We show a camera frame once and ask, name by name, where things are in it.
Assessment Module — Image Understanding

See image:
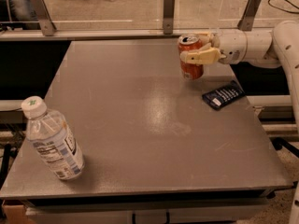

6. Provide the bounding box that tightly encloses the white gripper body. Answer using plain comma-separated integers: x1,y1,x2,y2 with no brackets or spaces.
213,29,247,64

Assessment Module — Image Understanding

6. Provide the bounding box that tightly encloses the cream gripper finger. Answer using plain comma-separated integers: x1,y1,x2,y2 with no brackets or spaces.
198,32,215,46
180,47,225,65

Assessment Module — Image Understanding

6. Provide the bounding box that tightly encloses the red coke can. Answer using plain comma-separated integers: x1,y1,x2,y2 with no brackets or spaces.
178,34,204,80

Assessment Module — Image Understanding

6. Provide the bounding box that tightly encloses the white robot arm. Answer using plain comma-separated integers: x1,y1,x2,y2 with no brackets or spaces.
179,21,299,126

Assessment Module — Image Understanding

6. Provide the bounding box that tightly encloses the dark blue snack packet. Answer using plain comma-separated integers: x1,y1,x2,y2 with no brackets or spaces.
202,80,245,110

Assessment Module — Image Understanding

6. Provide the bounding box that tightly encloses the clear plastic water bottle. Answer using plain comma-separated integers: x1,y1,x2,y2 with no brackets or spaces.
21,96,85,180

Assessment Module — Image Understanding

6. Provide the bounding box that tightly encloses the seated person in jeans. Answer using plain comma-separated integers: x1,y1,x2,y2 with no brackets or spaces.
0,0,40,30

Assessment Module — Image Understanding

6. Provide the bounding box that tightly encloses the cardboard box under table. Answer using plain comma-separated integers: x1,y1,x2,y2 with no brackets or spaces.
2,201,36,224

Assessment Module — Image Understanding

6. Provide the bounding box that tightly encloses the right metal bracket post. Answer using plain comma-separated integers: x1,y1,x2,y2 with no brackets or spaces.
237,0,262,31

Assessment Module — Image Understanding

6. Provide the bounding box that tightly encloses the black floor cable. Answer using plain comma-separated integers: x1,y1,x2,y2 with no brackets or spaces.
264,0,299,16

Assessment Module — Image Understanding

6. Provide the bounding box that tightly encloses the left metal bracket post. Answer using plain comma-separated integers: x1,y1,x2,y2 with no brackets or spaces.
30,0,56,36

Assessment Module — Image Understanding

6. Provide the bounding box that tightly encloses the metal rail behind table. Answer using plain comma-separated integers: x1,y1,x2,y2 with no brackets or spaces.
0,28,233,42

